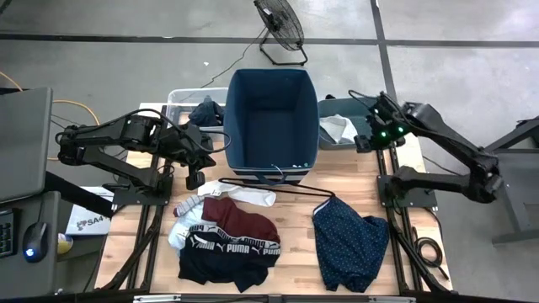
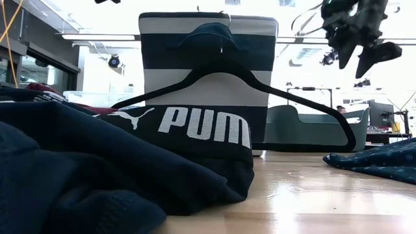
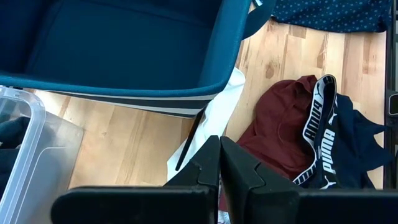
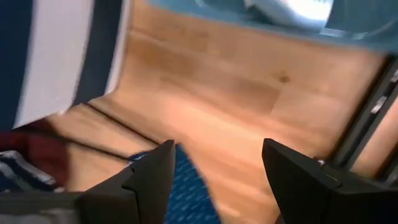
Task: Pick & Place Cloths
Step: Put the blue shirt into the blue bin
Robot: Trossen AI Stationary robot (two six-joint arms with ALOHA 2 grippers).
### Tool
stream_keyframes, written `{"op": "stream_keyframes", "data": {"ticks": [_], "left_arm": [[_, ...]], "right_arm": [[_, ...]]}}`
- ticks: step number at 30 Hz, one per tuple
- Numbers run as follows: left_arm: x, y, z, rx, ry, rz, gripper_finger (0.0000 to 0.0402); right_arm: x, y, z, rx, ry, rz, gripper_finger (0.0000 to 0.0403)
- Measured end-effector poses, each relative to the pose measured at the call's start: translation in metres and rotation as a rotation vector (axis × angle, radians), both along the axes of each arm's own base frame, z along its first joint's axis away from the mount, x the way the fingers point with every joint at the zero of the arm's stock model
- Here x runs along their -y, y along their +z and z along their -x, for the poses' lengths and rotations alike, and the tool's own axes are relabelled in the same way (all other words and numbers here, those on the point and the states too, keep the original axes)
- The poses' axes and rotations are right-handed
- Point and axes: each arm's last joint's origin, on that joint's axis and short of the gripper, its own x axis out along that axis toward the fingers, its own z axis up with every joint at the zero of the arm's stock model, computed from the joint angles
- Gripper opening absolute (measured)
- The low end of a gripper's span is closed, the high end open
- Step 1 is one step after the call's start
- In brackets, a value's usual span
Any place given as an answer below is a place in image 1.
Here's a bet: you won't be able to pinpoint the yellow cable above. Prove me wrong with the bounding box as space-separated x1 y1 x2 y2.
0 70 103 163

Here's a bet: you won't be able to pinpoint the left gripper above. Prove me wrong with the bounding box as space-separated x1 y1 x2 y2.
179 130 217 192

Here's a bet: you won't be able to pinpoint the black diagonal bar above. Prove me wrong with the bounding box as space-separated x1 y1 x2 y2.
44 170 116 219

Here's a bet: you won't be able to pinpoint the black computer mouse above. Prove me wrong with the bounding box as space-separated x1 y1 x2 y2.
21 221 50 264

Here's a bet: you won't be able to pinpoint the black Puma underwear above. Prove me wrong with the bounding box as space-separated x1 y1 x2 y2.
177 224 282 295

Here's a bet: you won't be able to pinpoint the silver aluminium rail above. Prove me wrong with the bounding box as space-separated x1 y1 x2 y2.
132 294 419 303

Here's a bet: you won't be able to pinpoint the black keyboard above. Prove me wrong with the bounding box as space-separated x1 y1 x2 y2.
0 208 19 259

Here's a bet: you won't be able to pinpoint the black fan cable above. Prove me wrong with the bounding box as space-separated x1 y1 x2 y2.
179 25 270 104

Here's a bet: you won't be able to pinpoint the teal plastic bin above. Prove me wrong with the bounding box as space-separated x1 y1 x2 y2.
316 96 391 152

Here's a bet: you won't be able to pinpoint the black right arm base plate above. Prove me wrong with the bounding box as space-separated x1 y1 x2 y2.
376 174 440 210

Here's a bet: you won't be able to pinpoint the dark navy cloth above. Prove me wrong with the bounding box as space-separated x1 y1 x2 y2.
187 95 227 129

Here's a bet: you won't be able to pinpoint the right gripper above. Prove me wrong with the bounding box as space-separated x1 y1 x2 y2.
354 118 407 154

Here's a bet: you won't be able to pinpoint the grey striped sock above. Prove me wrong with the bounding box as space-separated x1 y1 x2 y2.
173 194 205 218

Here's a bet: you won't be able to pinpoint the black clothes hanger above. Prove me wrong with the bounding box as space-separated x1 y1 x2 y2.
217 176 337 199

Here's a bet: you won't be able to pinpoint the white cloth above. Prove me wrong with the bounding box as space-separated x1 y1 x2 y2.
318 114 360 146

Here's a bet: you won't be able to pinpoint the dark grey desk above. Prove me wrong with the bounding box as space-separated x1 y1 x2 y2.
0 191 65 301

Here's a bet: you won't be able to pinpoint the white sock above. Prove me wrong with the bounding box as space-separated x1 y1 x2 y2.
196 179 278 209

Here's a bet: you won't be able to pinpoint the coiled black cable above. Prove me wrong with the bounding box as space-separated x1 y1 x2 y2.
410 226 451 282

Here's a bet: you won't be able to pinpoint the yellow ball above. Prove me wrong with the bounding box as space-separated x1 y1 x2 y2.
56 232 75 256

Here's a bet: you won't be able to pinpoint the grey monitor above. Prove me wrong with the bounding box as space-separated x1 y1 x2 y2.
0 87 54 205

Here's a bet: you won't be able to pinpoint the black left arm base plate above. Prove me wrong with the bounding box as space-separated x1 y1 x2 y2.
110 174 174 208

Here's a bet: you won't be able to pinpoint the maroon cloth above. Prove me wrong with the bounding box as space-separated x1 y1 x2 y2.
200 196 281 246

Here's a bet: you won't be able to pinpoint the grey metal table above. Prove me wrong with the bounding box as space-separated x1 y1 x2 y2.
483 115 539 247

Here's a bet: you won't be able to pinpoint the clear plastic bin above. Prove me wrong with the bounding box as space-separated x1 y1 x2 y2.
165 87 231 142

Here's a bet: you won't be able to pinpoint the navy white striped fabric bin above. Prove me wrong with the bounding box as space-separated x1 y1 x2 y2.
222 67 320 187

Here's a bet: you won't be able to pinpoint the black floor fan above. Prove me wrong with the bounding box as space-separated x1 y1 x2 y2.
253 0 310 67

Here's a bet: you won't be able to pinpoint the black aluminium frame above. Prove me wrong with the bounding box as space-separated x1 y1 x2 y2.
82 103 456 303

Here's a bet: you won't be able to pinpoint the white paper sheet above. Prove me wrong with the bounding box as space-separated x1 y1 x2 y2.
65 186 116 237

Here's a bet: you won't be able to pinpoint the navy dotted boxer shorts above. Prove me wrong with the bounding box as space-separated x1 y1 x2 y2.
312 195 391 294

